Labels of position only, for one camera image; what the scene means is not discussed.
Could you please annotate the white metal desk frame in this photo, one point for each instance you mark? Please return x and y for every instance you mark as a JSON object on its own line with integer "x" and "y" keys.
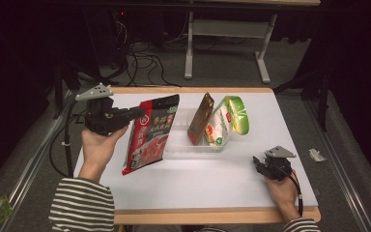
{"x": 228, "y": 28}

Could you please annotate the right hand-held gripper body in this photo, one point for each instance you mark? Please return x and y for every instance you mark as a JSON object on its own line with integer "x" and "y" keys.
{"x": 278, "y": 164}

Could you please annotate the red and black food packet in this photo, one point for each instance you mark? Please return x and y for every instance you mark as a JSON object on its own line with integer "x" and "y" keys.
{"x": 149, "y": 135}

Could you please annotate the aluminium rail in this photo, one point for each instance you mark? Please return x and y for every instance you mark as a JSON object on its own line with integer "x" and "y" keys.
{"x": 29, "y": 167}
{"x": 338, "y": 167}

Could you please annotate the black metal stand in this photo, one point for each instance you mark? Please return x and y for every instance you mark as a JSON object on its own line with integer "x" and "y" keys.
{"x": 59, "y": 90}
{"x": 323, "y": 96}

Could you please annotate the small white wrapper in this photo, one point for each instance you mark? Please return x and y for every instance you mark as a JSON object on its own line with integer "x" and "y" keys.
{"x": 317, "y": 155}

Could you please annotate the white and green food packet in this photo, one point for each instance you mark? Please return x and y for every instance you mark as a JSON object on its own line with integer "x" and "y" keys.
{"x": 227, "y": 121}

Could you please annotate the gold foil packet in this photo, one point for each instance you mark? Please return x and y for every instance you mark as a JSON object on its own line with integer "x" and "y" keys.
{"x": 201, "y": 119}

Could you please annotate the clear plastic basket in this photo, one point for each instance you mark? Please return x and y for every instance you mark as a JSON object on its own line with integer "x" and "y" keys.
{"x": 180, "y": 145}

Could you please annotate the person's right hand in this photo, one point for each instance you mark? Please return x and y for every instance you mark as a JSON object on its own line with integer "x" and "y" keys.
{"x": 283, "y": 193}

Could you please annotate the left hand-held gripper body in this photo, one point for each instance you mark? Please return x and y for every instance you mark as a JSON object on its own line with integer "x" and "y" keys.
{"x": 101, "y": 116}

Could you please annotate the person's left hand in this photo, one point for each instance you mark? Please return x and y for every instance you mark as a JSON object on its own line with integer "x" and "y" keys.
{"x": 98, "y": 151}

